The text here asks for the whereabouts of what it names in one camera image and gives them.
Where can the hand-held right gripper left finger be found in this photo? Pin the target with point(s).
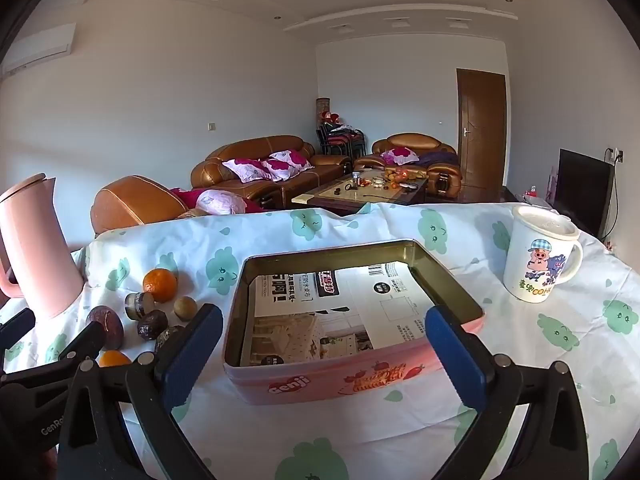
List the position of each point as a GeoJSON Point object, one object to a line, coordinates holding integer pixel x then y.
{"type": "Point", "coordinates": [196, 352]}

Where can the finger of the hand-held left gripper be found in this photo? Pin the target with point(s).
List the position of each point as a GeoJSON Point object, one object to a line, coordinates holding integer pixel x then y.
{"type": "Point", "coordinates": [85, 338]}
{"type": "Point", "coordinates": [17, 324]}

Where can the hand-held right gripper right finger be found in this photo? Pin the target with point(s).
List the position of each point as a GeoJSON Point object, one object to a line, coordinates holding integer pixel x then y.
{"type": "Point", "coordinates": [455, 355]}

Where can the purple passion fruit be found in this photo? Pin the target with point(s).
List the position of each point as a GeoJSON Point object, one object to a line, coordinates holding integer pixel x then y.
{"type": "Point", "coordinates": [107, 329]}

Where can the orange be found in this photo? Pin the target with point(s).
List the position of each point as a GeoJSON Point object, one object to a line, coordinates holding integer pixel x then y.
{"type": "Point", "coordinates": [114, 358]}
{"type": "Point", "coordinates": [160, 285]}

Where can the round light brown fruit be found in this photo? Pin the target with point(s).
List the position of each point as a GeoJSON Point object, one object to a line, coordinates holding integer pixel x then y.
{"type": "Point", "coordinates": [184, 308]}

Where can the cardboard box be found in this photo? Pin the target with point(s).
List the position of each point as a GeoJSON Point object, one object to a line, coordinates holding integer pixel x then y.
{"type": "Point", "coordinates": [300, 385]}

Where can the small jar with cork lid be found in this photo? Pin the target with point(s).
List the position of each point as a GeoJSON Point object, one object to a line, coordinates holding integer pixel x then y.
{"type": "Point", "coordinates": [139, 306]}

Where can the pink kettle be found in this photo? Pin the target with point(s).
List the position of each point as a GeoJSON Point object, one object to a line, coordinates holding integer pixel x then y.
{"type": "Point", "coordinates": [35, 250]}

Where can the white cartoon mug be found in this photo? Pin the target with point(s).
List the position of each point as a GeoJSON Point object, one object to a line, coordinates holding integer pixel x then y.
{"type": "Point", "coordinates": [535, 270]}

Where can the printed paper liner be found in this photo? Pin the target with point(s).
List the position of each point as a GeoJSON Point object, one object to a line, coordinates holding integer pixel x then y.
{"type": "Point", "coordinates": [350, 300]}

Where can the brown leather armchair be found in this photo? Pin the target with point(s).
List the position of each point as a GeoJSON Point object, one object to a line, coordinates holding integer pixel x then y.
{"type": "Point", "coordinates": [130, 202]}
{"type": "Point", "coordinates": [415, 142]}

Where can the pale pink floral cushion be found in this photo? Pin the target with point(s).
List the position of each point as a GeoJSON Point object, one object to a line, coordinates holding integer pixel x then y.
{"type": "Point", "coordinates": [220, 202]}

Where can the white mug lid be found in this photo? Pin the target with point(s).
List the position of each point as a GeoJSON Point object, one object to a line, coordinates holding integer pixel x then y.
{"type": "Point", "coordinates": [545, 222]}

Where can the dark wooden television stand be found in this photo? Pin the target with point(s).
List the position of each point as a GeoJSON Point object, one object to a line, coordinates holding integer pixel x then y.
{"type": "Point", "coordinates": [520, 197]}

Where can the pile of oranges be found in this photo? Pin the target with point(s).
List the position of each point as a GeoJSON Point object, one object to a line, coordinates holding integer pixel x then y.
{"type": "Point", "coordinates": [399, 176]}

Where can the wooden coffee table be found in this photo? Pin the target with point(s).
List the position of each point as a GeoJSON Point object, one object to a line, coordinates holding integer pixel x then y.
{"type": "Point", "coordinates": [350, 197]}

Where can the purple blanket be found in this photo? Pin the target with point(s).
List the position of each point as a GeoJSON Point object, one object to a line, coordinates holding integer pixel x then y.
{"type": "Point", "coordinates": [437, 159]}

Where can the brown leather sofa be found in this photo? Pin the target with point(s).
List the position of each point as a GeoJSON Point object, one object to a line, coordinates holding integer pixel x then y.
{"type": "Point", "coordinates": [300, 180]}

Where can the black television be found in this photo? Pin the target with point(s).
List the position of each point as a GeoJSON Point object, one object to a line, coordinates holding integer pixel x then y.
{"type": "Point", "coordinates": [582, 190]}

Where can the brown wooden door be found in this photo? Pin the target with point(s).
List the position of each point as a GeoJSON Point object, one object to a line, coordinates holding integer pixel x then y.
{"type": "Point", "coordinates": [480, 130]}

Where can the stack of dark chairs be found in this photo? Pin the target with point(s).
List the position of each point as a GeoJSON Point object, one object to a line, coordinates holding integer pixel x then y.
{"type": "Point", "coordinates": [342, 142]}

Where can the tall floor vase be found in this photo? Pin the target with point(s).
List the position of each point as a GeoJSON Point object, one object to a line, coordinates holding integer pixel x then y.
{"type": "Point", "coordinates": [322, 110]}

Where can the white air conditioner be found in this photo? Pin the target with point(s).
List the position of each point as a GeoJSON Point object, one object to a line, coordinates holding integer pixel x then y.
{"type": "Point", "coordinates": [40, 50]}

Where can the square ceiling light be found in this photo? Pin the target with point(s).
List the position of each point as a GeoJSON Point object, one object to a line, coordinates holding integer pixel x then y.
{"type": "Point", "coordinates": [459, 21]}
{"type": "Point", "coordinates": [400, 22]}

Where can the wall socket with plug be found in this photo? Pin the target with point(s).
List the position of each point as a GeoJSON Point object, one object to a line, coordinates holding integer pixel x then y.
{"type": "Point", "coordinates": [616, 154]}

